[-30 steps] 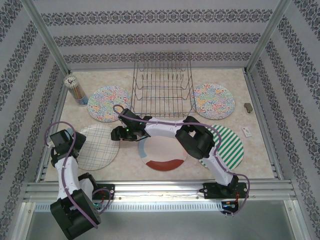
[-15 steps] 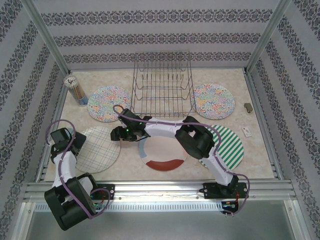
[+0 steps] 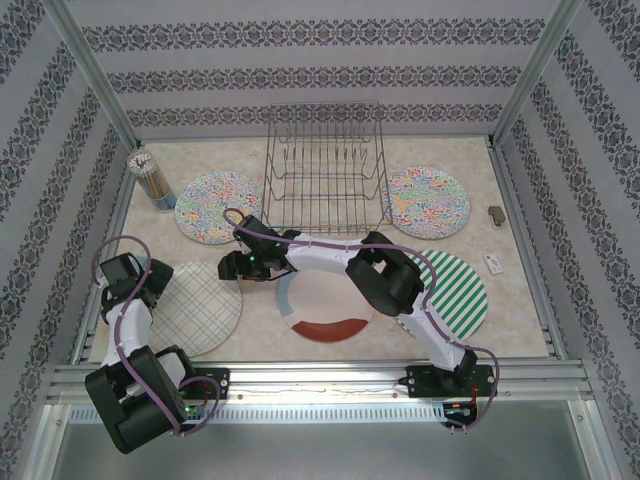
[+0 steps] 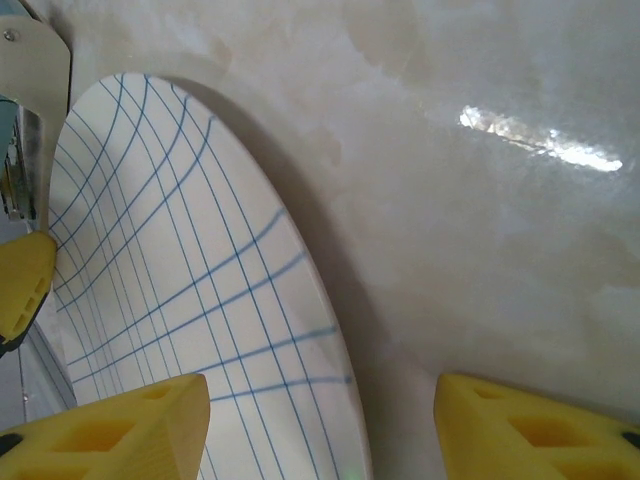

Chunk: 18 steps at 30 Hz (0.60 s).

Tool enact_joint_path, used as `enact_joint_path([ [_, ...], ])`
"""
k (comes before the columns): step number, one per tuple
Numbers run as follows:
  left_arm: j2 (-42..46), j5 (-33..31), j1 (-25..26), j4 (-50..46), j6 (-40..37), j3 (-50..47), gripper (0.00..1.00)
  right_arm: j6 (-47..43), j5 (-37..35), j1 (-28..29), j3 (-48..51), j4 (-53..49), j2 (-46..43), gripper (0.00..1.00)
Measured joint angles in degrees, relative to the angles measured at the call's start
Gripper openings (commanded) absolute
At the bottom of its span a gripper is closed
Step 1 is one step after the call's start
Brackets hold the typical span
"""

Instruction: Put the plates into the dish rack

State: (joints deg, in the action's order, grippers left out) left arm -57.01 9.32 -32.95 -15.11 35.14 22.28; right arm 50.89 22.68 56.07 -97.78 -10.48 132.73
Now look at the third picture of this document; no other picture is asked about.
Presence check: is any blue plaid line plate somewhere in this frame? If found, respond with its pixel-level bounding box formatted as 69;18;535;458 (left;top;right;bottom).
137;259;244;357

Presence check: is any colourful squiggle pattern plate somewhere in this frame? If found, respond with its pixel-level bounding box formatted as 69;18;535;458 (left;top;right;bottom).
382;165;472;239
173;169;264;247

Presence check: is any pink blue red plate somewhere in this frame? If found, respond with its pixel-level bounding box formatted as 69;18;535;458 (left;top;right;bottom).
276;269;376;345

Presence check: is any green white striped plate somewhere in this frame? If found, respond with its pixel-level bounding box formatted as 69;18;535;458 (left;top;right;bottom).
394;248;489;340

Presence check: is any clear jar of pencils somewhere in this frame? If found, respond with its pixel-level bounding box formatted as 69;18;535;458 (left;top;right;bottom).
127;151;174;214

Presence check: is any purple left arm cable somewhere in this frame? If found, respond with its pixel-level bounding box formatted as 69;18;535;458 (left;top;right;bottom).
93;233;224;437

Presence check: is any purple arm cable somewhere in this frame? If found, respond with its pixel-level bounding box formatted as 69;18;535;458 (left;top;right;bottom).
223;207;503;434
93;233;224;437

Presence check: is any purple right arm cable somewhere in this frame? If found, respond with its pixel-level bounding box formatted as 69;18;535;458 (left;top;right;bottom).
223;207;503;434

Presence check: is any aluminium side rail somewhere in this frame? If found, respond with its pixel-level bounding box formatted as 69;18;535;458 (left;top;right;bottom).
72;144;144;364
487;139;566;357

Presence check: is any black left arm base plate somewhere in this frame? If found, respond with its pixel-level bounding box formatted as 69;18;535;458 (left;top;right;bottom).
188;366;231;401

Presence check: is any aluminium mounting rail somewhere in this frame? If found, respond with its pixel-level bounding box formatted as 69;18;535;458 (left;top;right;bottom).
49;363;596;399

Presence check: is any metal wire dish rack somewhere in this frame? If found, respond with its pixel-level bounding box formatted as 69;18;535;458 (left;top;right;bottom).
259;102;394;236

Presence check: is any white slotted cable duct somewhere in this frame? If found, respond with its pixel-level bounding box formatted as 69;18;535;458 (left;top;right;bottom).
67;403;574;422

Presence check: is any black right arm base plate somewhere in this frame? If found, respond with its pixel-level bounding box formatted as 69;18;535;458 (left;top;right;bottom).
407;364;496;400

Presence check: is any aluminium frame post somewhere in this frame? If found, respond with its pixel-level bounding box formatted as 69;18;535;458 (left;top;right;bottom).
47;0;146;151
492;0;584;146

